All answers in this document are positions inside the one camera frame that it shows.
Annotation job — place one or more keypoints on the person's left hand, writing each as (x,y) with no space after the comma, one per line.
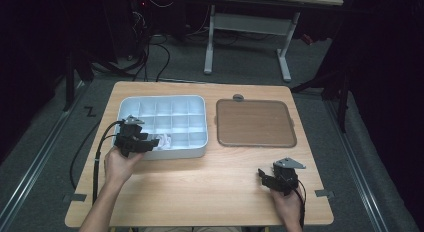
(120,168)

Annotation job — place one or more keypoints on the small grey round knob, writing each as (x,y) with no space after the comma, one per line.
(238,97)

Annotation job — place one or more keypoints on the black tape floor mark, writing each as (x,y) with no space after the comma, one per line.
(90,111)

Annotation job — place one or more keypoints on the grey tape piece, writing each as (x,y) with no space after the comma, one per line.
(75,197)
(324,193)

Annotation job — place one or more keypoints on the white compartment box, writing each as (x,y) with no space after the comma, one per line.
(180,125)

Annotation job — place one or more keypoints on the small red object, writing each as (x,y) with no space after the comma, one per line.
(307,39)

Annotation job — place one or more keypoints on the white-legged desk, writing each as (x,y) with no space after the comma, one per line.
(253,23)

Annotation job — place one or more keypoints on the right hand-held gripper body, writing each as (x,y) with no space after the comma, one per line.
(285,178)

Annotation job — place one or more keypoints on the black metal stand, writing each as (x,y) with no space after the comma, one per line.
(341,102)
(69,78)

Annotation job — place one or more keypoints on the white sock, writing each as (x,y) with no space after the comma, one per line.
(164,141)

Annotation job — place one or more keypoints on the brown tray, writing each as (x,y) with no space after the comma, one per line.
(255,123)

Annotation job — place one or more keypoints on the person's right hand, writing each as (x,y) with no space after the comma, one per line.
(288,207)

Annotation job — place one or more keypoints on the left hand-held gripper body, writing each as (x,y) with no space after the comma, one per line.
(130,138)

